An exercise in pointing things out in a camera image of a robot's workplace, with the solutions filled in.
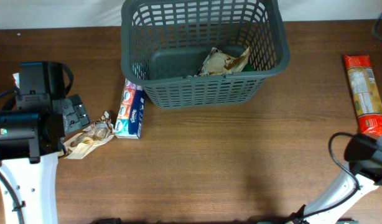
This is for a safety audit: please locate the beige bread bun package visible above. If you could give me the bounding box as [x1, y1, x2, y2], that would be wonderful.
[195, 47, 251, 77]

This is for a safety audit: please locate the green lidded jar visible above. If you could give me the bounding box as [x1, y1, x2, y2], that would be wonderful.
[242, 64, 255, 72]

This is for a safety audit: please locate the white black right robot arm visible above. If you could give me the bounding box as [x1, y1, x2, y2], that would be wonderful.
[288, 132, 382, 224]

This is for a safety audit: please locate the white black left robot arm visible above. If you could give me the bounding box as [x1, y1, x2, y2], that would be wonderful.
[0, 62, 91, 223]

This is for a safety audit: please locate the Kleenex tissue pack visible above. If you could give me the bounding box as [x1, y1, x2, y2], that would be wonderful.
[114, 79, 146, 139]

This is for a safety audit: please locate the brown beige snack bag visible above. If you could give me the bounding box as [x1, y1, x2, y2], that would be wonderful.
[58, 111, 115, 160]

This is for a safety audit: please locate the grey plastic mesh basket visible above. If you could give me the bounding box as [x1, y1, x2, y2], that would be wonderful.
[121, 0, 290, 108]

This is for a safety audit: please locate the red orange pasta package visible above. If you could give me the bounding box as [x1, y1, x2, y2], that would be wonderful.
[343, 55, 382, 136]

